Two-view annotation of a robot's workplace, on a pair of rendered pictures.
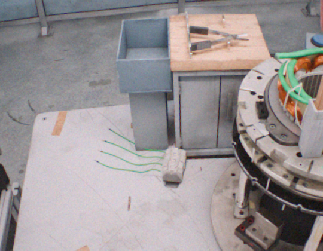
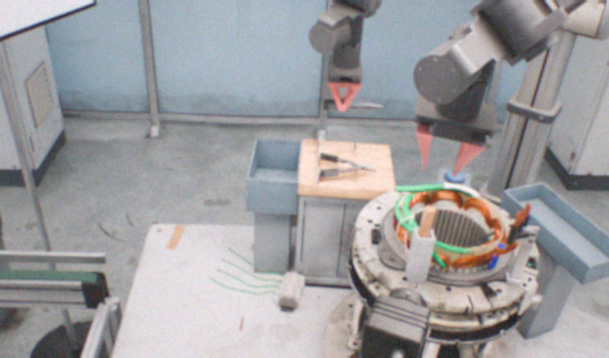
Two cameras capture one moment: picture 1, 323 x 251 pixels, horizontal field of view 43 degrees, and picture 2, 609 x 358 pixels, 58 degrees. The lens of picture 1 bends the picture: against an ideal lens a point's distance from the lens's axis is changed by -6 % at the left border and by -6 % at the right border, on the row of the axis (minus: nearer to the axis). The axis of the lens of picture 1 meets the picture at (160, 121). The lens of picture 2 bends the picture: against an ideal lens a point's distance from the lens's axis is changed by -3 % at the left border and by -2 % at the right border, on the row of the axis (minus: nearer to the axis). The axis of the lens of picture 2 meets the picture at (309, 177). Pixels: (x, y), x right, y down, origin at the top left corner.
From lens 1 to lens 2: 0.30 m
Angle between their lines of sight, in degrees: 9
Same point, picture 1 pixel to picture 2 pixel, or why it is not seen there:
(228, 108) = (350, 237)
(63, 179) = (174, 294)
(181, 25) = (312, 150)
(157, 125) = (279, 248)
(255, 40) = (384, 172)
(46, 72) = (152, 182)
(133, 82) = (260, 201)
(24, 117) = (119, 232)
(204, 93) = (328, 220)
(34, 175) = (143, 288)
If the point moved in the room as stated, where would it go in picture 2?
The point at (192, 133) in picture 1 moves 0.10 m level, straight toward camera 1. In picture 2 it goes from (312, 260) to (308, 291)
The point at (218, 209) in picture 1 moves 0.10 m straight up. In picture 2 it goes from (331, 338) to (335, 304)
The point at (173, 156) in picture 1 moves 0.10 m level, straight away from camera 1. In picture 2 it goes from (292, 280) to (294, 251)
